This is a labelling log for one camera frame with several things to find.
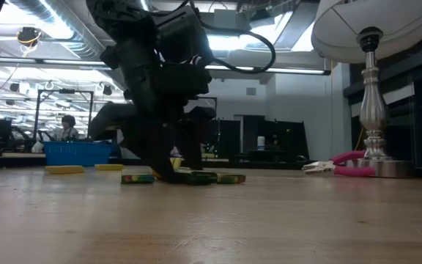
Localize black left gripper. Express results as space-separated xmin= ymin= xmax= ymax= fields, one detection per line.
xmin=88 ymin=4 xmax=218 ymax=183

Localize long LED light bar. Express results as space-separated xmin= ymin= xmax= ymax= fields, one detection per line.
xmin=0 ymin=56 xmax=332 ymax=76

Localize grey ceiling box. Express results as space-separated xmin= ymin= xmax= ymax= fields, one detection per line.
xmin=212 ymin=9 xmax=240 ymax=32

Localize yellow black cord reel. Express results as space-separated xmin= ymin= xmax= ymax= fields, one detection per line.
xmin=15 ymin=26 xmax=43 ymax=48

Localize thin yellow cable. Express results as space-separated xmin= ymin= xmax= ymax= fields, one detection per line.
xmin=353 ymin=126 xmax=365 ymax=152

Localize black gantry frame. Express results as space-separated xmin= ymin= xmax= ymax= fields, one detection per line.
xmin=33 ymin=89 xmax=95 ymax=142

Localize green yellow crayon box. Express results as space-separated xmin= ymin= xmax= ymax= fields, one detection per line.
xmin=120 ymin=173 xmax=156 ymax=186
xmin=216 ymin=172 xmax=247 ymax=185
xmin=174 ymin=169 xmax=219 ymax=186

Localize blue plastic basket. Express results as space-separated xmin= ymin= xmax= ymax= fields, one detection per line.
xmin=43 ymin=141 xmax=116 ymax=167

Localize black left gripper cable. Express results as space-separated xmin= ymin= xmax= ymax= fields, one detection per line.
xmin=196 ymin=16 xmax=277 ymax=75

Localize black aluminium table frame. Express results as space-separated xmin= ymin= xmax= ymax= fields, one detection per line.
xmin=0 ymin=155 xmax=346 ymax=172

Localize pink handled pliers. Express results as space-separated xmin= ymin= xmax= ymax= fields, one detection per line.
xmin=301 ymin=149 xmax=377 ymax=178

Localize black cabinet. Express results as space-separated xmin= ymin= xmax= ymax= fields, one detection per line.
xmin=242 ymin=114 xmax=309 ymax=162

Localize black partition panels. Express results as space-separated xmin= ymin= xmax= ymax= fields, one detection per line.
xmin=210 ymin=119 xmax=242 ymax=162

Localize silver ventilation duct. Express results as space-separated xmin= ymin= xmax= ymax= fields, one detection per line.
xmin=9 ymin=0 xmax=127 ymax=92

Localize white shade silver table lamp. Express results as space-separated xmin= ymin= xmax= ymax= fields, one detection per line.
xmin=310 ymin=0 xmax=422 ymax=180

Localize person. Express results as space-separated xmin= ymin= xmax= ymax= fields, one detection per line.
xmin=53 ymin=114 xmax=81 ymax=142

